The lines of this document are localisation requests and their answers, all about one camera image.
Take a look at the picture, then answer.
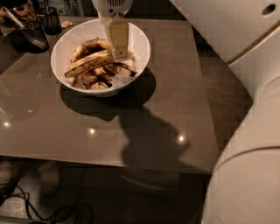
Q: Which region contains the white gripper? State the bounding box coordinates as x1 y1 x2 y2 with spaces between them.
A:
92 0 133 62

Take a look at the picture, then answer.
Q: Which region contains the long top spotted banana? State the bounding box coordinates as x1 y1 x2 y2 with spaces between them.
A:
64 50 114 78

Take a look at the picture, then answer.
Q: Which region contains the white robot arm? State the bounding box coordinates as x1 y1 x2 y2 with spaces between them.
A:
171 0 280 224

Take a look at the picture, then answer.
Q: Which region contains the curved banana behind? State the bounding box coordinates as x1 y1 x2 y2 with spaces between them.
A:
70 38 110 64

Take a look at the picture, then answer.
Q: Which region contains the small banana at right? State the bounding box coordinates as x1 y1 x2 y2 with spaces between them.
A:
115 63 137 77

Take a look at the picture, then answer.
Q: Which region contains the brown banana pieces bottom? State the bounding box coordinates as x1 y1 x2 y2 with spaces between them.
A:
72 66 116 89

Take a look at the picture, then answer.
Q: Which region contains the white ceramic bowl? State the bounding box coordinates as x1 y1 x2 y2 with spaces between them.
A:
51 19 151 97

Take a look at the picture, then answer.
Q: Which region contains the dark glass bowl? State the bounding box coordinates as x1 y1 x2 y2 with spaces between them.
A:
10 23 49 53

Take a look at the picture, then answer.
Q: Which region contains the small wrapper on table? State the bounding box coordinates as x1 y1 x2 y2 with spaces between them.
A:
60 21 73 29

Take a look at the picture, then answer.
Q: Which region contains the black mesh pen cup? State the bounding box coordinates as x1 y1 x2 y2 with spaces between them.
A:
38 7 62 35

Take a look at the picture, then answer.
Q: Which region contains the glass jar with snacks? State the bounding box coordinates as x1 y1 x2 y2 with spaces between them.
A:
0 0 38 30

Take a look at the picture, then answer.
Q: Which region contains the black cable on floor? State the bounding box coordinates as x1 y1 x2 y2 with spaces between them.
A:
5 185 95 224

